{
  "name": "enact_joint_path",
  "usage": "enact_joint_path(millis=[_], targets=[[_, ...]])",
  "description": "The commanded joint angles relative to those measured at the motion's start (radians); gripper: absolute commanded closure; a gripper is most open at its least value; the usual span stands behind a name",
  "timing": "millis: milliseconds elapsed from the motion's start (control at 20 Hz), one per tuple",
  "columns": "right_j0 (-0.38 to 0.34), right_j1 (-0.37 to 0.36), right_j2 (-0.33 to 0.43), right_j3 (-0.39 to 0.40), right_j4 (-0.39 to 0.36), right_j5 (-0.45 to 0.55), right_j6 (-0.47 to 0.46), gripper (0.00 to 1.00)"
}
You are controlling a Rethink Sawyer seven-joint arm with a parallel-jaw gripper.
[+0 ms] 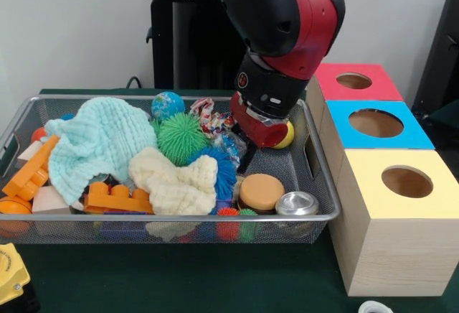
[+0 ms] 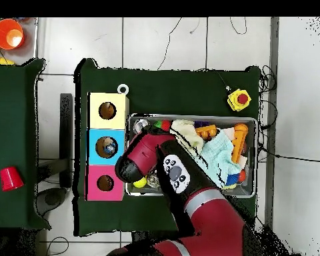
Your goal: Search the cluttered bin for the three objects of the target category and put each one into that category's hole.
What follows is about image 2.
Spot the orange plastic cup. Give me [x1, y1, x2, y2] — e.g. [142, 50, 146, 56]
[0, 18, 25, 51]

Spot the yellow emergency stop button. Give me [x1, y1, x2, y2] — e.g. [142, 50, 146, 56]
[227, 88, 252, 112]

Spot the wire mesh bin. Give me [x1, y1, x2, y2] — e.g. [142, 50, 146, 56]
[125, 113, 258, 199]

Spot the red plastic cup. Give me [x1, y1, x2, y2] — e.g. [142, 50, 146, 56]
[0, 166, 25, 192]

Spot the cream knitted cloth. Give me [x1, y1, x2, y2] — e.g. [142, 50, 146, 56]
[170, 119, 205, 158]

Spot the mint green cloth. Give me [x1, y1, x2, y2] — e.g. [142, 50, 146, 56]
[199, 130, 242, 190]

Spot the black stand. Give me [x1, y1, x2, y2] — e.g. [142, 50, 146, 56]
[37, 93, 73, 217]

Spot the crushed bottle with blue label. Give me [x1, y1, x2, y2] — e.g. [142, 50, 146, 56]
[102, 139, 117, 156]

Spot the wooden three-hole box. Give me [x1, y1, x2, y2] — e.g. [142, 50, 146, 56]
[85, 91, 130, 201]

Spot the long orange toy brick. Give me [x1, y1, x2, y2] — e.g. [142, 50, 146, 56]
[231, 123, 249, 164]

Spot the yellow ball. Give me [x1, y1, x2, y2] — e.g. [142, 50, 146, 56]
[133, 176, 148, 189]

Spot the silver metal tin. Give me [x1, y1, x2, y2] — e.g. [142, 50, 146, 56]
[133, 118, 150, 133]

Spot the dark green table cloth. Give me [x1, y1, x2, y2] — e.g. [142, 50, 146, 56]
[0, 58, 51, 231]
[73, 58, 261, 237]

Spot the black cable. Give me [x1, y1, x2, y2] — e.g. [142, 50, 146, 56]
[199, 68, 231, 91]
[229, 17, 248, 35]
[45, 236, 70, 256]
[157, 17, 183, 71]
[258, 143, 320, 163]

